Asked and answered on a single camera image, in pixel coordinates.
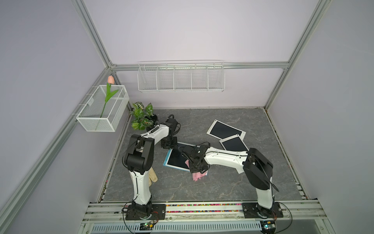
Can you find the white drawing tablet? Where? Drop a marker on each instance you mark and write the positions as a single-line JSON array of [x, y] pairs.
[[221, 130], [233, 143]]

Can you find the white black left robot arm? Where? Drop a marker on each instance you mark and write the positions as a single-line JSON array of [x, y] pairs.
[[138, 159]]

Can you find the beige cloth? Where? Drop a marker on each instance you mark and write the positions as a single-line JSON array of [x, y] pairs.
[[152, 177]]

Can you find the pink microfiber cloth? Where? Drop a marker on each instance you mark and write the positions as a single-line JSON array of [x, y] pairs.
[[198, 175]]

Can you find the black ribbed plant pot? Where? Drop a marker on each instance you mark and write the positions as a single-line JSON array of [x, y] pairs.
[[154, 119]]

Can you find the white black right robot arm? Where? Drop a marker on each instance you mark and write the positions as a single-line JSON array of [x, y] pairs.
[[257, 168]]

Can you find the white mesh side basket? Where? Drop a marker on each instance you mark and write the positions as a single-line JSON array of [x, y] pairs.
[[89, 116]]

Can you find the pink artificial tulip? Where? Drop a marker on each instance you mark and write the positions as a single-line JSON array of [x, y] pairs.
[[109, 93]]

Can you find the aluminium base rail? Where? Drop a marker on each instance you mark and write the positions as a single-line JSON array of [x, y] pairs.
[[205, 211]]

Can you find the white ventilation grille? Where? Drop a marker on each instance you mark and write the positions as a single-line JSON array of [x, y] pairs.
[[177, 227]]

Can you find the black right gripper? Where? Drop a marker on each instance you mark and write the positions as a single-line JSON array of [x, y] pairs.
[[192, 169]]

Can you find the large blue drawing tablet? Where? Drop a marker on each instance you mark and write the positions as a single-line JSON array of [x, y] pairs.
[[175, 159]]

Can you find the white wire wall basket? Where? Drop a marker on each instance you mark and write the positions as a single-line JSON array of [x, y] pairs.
[[181, 76]]

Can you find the green potted plant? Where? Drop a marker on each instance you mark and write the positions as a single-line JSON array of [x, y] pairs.
[[139, 112]]

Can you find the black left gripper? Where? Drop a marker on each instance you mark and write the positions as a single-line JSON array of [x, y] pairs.
[[164, 146]]

